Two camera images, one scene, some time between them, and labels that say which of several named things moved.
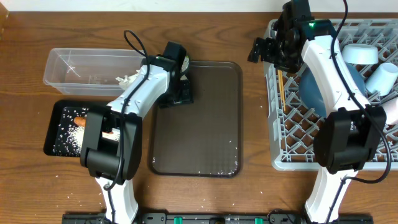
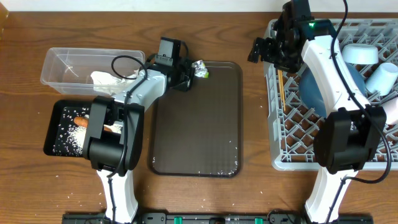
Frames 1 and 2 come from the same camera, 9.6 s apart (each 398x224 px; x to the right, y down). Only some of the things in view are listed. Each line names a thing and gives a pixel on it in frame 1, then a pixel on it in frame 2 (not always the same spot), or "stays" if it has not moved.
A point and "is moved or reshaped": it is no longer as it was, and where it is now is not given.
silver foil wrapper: [185, 63] is moved or reshaped
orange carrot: [81, 121] stays
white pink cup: [391, 107] stays
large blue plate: [310, 94] stays
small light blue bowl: [360, 53] stays
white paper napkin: [126, 81] is moved or reshaped
